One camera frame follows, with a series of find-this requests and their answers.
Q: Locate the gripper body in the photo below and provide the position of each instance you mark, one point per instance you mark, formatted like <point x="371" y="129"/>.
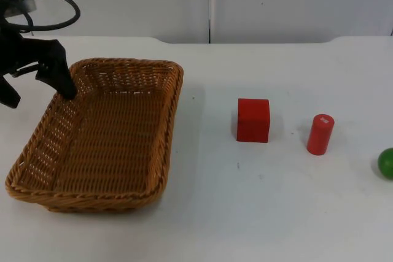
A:
<point x="27" y="53"/>

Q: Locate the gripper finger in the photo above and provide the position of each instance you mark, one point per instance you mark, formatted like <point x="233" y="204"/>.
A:
<point x="59" y="78"/>
<point x="9" y="93"/>

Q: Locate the brown wicker basket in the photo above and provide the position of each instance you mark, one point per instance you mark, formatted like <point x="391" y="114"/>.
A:
<point x="104" y="139"/>

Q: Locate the red cylinder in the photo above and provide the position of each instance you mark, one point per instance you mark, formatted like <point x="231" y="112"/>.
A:
<point x="320" y="134"/>

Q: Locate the red cube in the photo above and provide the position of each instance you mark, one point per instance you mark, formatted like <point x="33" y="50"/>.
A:
<point x="253" y="120"/>

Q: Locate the green ball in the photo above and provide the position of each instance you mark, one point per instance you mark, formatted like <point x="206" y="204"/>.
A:
<point x="387" y="164"/>

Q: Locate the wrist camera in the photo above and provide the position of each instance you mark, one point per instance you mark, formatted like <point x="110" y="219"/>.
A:
<point x="21" y="5"/>

